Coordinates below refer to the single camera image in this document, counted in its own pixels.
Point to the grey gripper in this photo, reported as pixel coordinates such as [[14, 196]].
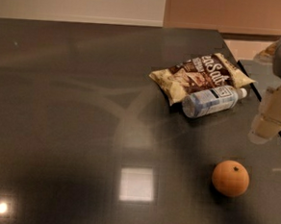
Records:
[[267, 124]]

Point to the clear plastic water bottle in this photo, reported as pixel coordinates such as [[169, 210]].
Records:
[[212, 100]]

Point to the orange fruit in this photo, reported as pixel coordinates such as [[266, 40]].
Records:
[[230, 178]]

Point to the brown sea salt chip bag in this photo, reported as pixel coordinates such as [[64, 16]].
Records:
[[197, 74]]

